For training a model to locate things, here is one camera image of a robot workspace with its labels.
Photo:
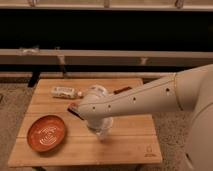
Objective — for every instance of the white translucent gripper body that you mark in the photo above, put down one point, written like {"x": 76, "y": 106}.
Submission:
{"x": 100, "y": 129}

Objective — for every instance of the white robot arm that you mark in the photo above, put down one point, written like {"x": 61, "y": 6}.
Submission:
{"x": 189, "y": 90}

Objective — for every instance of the orange ceramic bowl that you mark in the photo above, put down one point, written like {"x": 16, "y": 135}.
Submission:
{"x": 46, "y": 133}

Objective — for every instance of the brown snack bar packet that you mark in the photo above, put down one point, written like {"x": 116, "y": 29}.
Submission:
{"x": 72, "y": 108}

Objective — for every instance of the brown sausage-shaped item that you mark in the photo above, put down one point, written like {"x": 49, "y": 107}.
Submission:
{"x": 122, "y": 90}

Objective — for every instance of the wooden table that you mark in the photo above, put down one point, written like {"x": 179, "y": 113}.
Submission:
{"x": 132, "y": 140}

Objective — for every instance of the clear plastic bottle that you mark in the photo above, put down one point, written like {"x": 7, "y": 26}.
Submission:
{"x": 66, "y": 92}

